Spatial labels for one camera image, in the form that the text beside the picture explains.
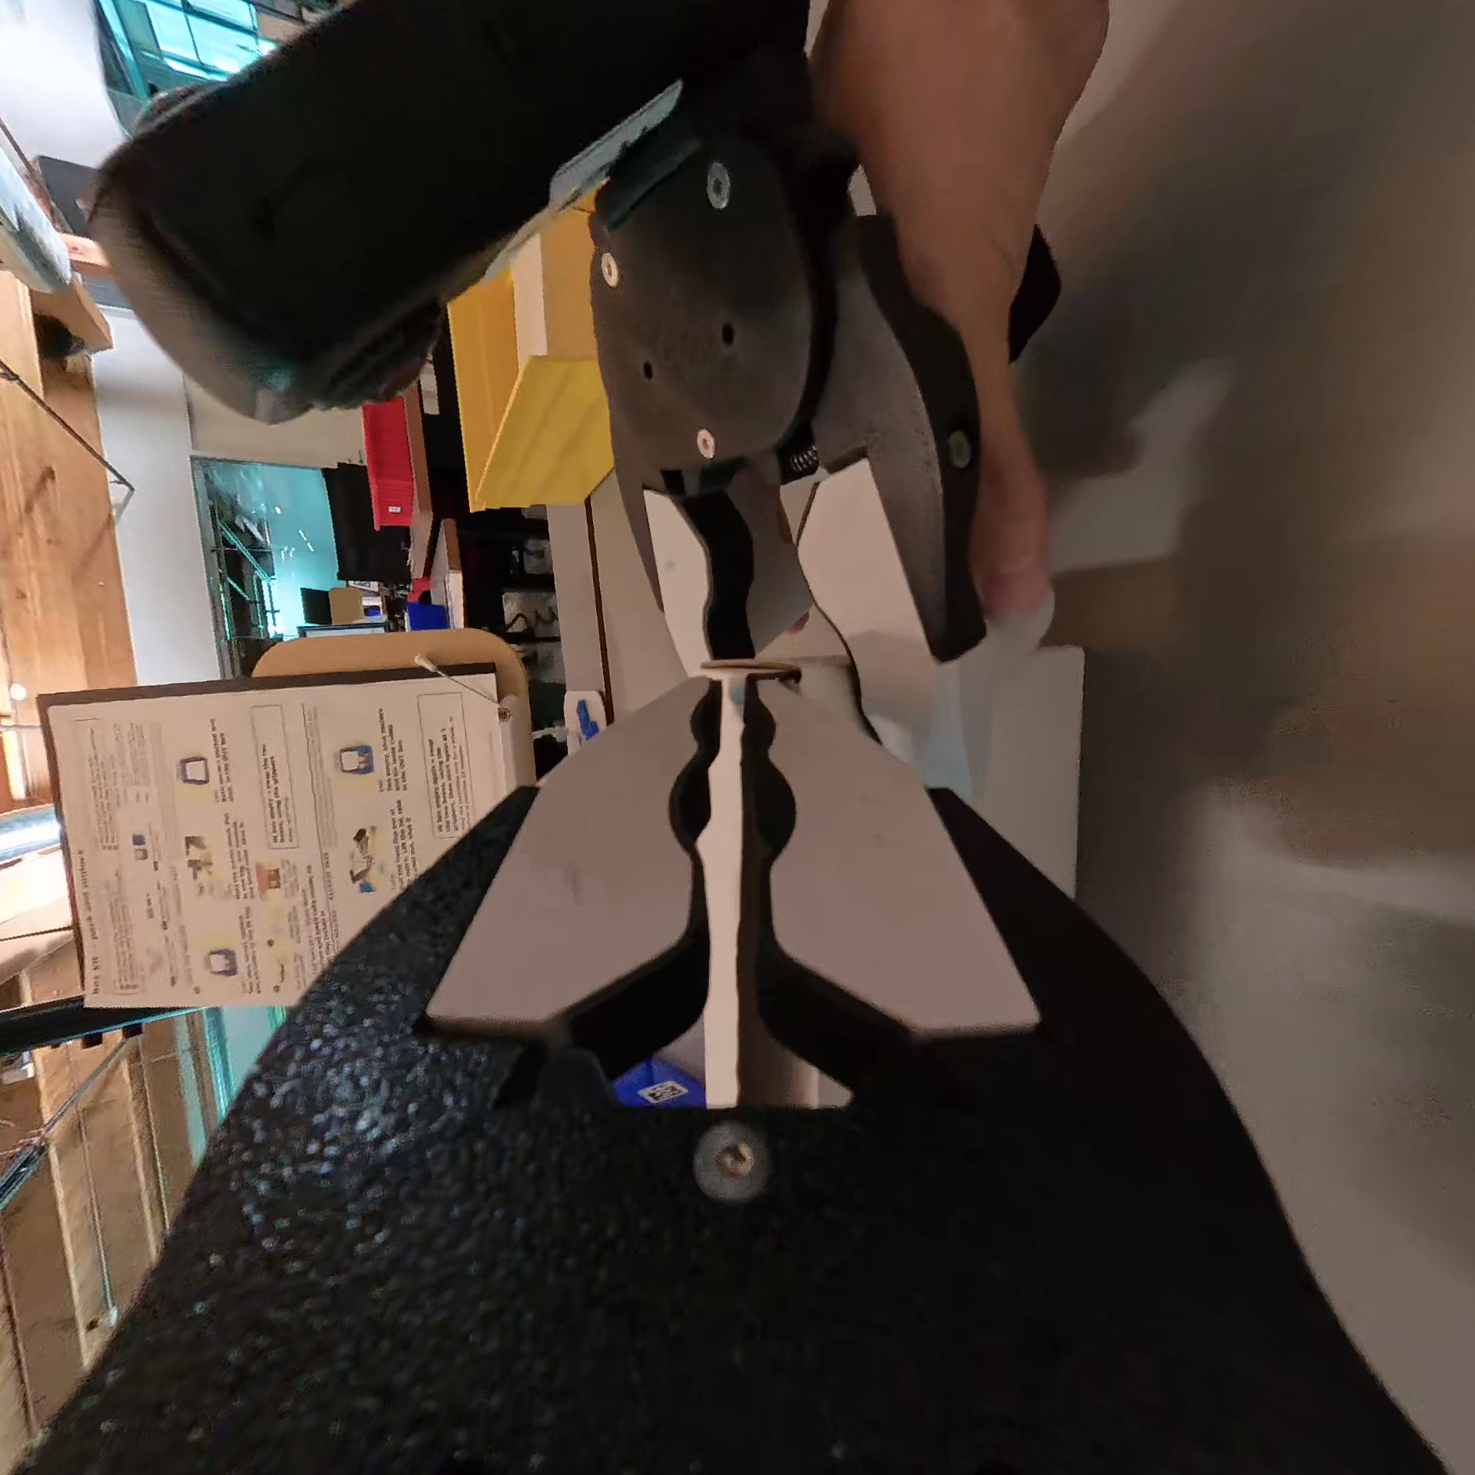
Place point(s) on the pale cardboard carton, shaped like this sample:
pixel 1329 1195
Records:
pixel 530 300

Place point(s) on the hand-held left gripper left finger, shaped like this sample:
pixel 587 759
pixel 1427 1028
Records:
pixel 579 889

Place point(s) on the stack of red bins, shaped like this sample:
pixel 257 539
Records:
pixel 389 461

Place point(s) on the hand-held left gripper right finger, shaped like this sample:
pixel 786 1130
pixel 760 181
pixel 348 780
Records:
pixel 876 889

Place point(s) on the printed instruction sheet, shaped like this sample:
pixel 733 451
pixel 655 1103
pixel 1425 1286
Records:
pixel 253 827

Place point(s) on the white cardboard box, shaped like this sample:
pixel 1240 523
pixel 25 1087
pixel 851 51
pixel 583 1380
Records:
pixel 1015 785

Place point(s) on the blue labelled bin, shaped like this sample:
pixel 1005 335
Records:
pixel 655 1084

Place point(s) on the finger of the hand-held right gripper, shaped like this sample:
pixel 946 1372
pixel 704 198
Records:
pixel 643 528
pixel 777 569

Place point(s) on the yellow plastic bin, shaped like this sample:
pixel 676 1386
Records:
pixel 541 440

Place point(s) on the white clamp with blue lever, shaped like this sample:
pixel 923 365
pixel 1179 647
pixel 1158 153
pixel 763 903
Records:
pixel 587 724

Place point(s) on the rounded wooden board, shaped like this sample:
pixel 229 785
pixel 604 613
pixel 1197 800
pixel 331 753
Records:
pixel 378 647

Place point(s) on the person's right hand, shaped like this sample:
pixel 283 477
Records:
pixel 954 143

